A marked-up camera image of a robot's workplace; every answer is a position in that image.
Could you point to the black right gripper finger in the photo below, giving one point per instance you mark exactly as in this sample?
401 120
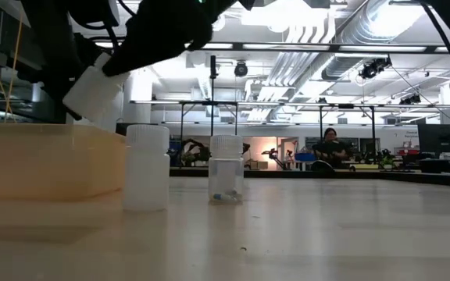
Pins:
135 58

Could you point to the small opaque white pill bottle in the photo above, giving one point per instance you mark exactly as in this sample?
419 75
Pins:
94 95

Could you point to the black background robot arm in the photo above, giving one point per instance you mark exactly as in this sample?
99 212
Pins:
276 156

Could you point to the large opaque white pill bottle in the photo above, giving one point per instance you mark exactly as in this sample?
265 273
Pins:
147 171

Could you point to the tan plastic basket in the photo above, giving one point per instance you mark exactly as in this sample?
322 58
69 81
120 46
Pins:
45 164

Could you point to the clear pill bottle, blue pills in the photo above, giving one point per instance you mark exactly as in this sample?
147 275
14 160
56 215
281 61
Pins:
226 168

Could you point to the blue plastic bin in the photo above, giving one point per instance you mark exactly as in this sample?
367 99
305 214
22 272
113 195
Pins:
305 157

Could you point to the black ceiling spotlight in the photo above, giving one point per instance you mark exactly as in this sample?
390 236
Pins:
410 99
373 68

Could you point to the person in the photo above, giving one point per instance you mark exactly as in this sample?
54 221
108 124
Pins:
330 148

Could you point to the black computer monitor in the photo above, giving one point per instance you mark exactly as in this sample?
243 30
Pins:
441 139

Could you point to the round black ceiling camera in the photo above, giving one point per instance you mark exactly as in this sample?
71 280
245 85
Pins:
241 69

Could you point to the black vertical camera pole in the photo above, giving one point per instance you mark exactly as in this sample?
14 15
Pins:
212 93

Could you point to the black metal frame stand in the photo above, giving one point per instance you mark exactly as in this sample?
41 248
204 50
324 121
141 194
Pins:
209 113
346 113

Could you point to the black overhead frame crossbar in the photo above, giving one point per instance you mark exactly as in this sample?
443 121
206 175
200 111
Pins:
326 48

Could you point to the silver ceiling air duct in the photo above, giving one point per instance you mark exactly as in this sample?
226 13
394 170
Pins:
350 43

